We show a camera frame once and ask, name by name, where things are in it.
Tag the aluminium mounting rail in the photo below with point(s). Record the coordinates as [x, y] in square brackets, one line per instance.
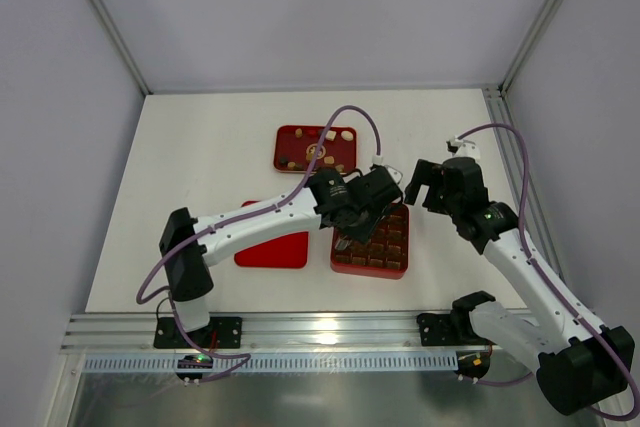
[259, 331]

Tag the metal tweezers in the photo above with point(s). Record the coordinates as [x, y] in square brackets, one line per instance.
[342, 244]

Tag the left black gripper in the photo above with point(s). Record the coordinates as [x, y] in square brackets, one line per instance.
[364, 220]

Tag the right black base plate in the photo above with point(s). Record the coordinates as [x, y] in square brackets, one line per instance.
[435, 330]

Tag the slotted cable duct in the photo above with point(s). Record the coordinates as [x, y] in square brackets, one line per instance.
[275, 362]

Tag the right aluminium frame post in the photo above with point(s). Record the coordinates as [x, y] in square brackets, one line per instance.
[535, 33]

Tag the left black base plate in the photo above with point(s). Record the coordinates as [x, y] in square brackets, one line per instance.
[220, 333]

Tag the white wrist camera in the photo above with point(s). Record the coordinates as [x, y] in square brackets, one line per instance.
[461, 148]
[377, 161]

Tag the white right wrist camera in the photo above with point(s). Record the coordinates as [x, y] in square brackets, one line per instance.
[461, 148]

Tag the left aluminium frame post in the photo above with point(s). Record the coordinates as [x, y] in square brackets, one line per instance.
[108, 25]

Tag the red chocolate tray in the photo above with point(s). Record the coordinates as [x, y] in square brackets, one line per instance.
[298, 144]

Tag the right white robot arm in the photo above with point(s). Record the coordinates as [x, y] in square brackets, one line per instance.
[576, 359]

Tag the red compartment chocolate box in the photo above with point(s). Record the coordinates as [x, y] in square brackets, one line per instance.
[385, 255]

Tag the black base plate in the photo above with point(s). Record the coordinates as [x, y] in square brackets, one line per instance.
[435, 330]
[220, 333]

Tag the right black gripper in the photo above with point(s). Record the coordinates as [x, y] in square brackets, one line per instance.
[431, 186]

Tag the red box lid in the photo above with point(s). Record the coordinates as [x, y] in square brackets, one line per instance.
[285, 252]

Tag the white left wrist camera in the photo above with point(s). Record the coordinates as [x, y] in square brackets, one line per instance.
[377, 161]

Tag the aluminium frame post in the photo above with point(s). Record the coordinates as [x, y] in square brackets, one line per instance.
[108, 25]
[535, 33]

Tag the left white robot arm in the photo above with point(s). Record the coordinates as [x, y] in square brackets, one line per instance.
[190, 246]

